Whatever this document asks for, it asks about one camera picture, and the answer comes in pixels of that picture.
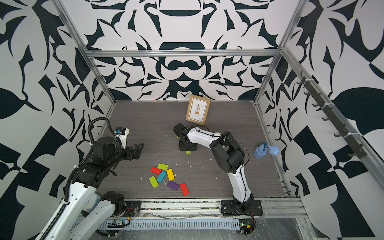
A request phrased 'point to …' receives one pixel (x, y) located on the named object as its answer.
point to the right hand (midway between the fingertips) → (185, 146)
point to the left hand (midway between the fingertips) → (132, 141)
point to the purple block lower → (173, 185)
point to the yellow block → (170, 174)
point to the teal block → (161, 177)
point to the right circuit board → (247, 226)
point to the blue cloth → (261, 150)
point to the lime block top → (177, 137)
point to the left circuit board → (117, 225)
